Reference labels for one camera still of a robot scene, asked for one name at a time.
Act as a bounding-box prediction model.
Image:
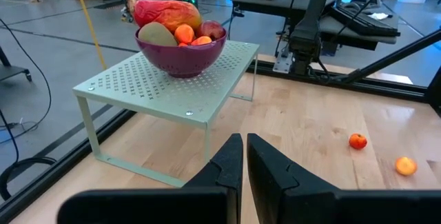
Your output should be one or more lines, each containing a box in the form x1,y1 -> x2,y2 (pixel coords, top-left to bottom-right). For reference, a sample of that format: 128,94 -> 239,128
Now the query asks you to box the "yellow hanging cable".
70,0 -> 108,70

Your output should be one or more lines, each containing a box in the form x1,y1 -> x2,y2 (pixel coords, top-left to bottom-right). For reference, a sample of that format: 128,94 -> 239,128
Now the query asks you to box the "mint green perforated shelf riser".
72,39 -> 261,188

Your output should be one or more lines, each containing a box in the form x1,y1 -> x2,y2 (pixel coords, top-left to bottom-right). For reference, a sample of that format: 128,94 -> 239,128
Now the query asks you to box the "black coiled floor cable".
0,17 -> 58,203

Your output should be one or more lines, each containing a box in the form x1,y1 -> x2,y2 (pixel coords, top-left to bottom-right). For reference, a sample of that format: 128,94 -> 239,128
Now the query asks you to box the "purple colander bowl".
134,27 -> 229,79

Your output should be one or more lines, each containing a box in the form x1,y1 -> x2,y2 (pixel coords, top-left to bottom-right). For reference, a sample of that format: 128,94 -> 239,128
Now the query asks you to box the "dark red plum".
195,20 -> 226,41

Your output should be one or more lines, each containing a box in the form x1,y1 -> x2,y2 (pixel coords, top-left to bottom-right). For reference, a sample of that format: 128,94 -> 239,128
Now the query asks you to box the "silver arm base bracket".
272,51 -> 294,74

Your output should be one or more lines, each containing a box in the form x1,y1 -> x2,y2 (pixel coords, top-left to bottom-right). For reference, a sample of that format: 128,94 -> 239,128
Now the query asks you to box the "black cart base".
0,46 -> 34,83

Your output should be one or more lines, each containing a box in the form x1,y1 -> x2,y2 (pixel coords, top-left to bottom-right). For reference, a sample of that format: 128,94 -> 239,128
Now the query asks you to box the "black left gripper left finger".
57,133 -> 244,224

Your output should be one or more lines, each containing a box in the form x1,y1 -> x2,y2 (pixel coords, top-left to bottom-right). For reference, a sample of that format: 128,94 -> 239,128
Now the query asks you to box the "small orange yellow pear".
394,156 -> 418,177
190,35 -> 214,47
174,23 -> 196,45

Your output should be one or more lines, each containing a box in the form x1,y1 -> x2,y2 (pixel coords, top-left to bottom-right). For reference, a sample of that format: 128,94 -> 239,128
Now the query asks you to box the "brown green kiwi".
138,21 -> 178,48

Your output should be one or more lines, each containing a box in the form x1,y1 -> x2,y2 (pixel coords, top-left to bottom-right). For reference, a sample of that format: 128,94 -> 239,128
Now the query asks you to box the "black keyboard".
329,5 -> 401,38

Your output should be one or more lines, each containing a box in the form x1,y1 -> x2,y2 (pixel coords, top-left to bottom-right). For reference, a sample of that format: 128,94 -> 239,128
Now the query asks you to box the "black aluminium frame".
0,27 -> 441,223

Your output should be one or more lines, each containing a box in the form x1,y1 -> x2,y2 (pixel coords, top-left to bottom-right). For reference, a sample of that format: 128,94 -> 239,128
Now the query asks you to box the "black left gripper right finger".
246,133 -> 441,224

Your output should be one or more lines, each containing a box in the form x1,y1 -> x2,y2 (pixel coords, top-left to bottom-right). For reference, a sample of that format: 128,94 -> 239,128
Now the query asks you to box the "black desk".
230,0 -> 402,52

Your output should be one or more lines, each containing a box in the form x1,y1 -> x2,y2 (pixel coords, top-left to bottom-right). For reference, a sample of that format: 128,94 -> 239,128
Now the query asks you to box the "red yellow mango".
125,0 -> 203,34

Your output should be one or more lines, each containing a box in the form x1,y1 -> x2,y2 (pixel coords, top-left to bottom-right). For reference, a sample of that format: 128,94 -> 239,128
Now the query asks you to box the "small red orange round fruit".
348,133 -> 369,150

